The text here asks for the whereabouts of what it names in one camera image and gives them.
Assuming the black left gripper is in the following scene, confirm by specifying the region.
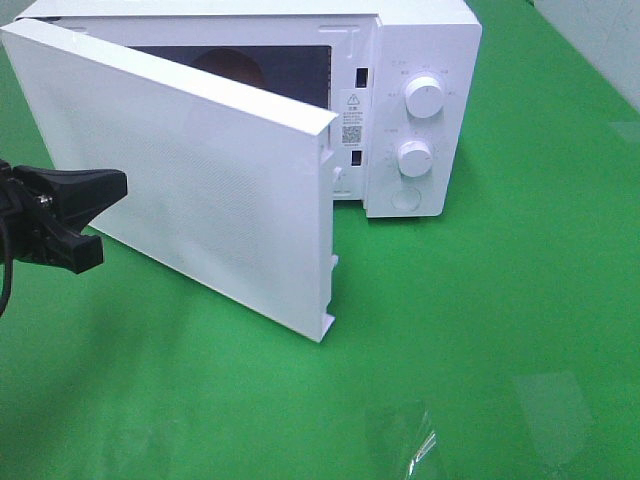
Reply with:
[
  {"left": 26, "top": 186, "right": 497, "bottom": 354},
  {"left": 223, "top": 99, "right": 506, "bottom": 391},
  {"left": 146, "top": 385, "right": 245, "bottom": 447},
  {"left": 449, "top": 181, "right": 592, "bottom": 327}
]
[{"left": 1, "top": 160, "right": 128, "bottom": 274}]

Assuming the white microwave door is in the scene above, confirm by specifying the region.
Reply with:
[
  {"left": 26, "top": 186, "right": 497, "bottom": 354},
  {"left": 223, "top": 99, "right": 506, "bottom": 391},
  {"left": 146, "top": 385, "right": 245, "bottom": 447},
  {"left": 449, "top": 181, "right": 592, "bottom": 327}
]
[{"left": 1, "top": 19, "right": 336, "bottom": 341}]

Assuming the burger with lettuce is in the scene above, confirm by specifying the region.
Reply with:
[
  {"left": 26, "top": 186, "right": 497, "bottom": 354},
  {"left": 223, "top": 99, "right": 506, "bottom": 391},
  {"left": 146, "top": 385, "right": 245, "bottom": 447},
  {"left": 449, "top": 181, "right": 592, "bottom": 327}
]
[{"left": 190, "top": 48, "right": 266, "bottom": 89}]

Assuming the round door release button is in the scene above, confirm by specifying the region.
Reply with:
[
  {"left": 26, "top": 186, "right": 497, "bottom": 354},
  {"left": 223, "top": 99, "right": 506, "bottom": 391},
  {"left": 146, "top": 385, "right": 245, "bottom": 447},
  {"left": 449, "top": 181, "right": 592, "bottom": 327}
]
[{"left": 391, "top": 187, "right": 422, "bottom": 212}]

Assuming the lower white microwave knob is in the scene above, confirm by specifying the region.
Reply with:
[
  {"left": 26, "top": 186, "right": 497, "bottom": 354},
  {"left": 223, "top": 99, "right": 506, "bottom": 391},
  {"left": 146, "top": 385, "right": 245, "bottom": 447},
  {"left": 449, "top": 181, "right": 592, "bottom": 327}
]
[{"left": 398, "top": 140, "right": 433, "bottom": 178}]

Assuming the white microwave knob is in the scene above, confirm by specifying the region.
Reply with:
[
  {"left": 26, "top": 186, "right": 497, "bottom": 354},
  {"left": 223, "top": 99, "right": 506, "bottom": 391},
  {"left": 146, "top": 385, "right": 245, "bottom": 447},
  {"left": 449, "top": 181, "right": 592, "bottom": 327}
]
[
  {"left": 398, "top": 140, "right": 433, "bottom": 178},
  {"left": 404, "top": 75, "right": 444, "bottom": 119}
]

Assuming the white microwave oven body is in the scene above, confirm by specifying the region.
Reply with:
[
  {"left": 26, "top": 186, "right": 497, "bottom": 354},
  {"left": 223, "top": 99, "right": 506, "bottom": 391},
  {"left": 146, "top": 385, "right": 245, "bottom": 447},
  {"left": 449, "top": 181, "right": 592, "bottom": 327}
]
[{"left": 2, "top": 1, "right": 482, "bottom": 218}]

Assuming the upper white microwave knob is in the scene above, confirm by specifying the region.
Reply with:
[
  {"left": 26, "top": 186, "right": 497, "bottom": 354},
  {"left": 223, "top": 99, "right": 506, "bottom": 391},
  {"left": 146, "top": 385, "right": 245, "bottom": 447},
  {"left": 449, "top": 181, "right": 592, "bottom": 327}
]
[{"left": 404, "top": 75, "right": 444, "bottom": 119}]

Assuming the clear adhesive tape strip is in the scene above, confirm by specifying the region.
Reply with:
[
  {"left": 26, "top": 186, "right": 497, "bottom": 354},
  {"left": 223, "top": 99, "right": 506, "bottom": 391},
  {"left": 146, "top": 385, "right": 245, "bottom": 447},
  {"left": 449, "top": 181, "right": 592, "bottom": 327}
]
[{"left": 362, "top": 407, "right": 441, "bottom": 476}]

